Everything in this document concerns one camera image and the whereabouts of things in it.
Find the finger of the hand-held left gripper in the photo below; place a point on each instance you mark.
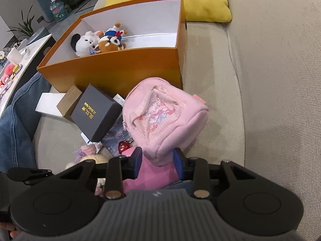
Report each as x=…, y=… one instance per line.
x=27, y=175

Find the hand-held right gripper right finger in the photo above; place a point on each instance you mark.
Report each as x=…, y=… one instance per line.
x=179, y=164

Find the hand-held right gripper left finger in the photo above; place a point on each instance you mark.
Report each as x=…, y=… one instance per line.
x=136, y=162

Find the pink fabric pouch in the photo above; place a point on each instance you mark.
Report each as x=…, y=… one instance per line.
x=173, y=130

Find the orange cardboard box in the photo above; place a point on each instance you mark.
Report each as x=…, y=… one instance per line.
x=107, y=72

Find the red heart charm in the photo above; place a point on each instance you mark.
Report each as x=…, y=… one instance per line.
x=124, y=147

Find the pink faceted box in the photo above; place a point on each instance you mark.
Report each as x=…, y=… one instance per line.
x=155, y=178

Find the illustrated booklet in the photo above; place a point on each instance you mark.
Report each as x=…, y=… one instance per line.
x=114, y=136

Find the cream knitted plush toy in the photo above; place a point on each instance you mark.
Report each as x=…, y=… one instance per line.
x=96, y=159

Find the purple fluffy toy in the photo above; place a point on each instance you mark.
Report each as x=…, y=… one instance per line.
x=84, y=152

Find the person's denim-clad leg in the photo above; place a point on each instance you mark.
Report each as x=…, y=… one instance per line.
x=17, y=120

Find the black gift box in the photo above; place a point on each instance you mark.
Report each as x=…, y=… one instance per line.
x=96, y=115

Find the white flat box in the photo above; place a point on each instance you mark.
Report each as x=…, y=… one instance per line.
x=46, y=104

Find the brown cardboard box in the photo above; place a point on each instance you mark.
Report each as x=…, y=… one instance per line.
x=67, y=101

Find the pink plush toy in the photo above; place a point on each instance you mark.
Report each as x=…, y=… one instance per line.
x=9, y=70

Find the brown plush toy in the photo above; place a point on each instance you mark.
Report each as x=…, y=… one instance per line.
x=107, y=44

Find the small white box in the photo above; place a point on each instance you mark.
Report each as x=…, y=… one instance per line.
x=13, y=55

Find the white table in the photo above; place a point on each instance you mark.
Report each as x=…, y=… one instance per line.
x=32, y=49

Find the blue and white plush toy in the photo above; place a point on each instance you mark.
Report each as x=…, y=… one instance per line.
x=114, y=31

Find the grey round appliance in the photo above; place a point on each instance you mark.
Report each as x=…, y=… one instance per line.
x=37, y=34

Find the potted leafy plant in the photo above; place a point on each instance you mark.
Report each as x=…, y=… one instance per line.
x=23, y=26

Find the water jug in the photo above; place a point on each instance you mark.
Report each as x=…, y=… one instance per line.
x=57, y=8

